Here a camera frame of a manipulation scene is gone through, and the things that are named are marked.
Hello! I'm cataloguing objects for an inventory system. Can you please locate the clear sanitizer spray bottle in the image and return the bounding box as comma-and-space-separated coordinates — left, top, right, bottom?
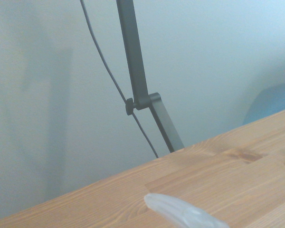
143, 192, 230, 228

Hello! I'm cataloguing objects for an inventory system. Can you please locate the grey exterior camera cable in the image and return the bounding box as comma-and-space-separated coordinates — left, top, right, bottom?
80, 0, 160, 159

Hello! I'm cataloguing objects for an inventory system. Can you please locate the black camera stand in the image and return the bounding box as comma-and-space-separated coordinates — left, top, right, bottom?
115, 0, 185, 153

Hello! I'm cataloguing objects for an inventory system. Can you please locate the blue chair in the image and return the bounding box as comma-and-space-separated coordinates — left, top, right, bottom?
242, 80, 285, 126

